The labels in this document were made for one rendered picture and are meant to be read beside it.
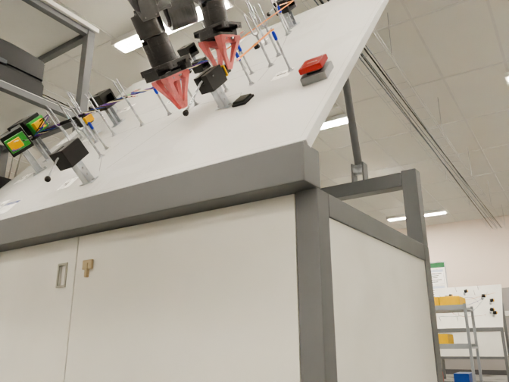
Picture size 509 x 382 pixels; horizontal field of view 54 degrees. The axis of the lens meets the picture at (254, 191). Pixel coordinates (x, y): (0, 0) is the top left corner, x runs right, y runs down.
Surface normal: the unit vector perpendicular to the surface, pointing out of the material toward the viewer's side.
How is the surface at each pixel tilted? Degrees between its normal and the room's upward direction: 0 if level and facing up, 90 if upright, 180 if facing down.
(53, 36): 180
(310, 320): 90
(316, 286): 90
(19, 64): 90
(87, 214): 90
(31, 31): 180
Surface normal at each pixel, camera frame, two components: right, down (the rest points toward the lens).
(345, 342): 0.82, -0.18
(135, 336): -0.57, -0.25
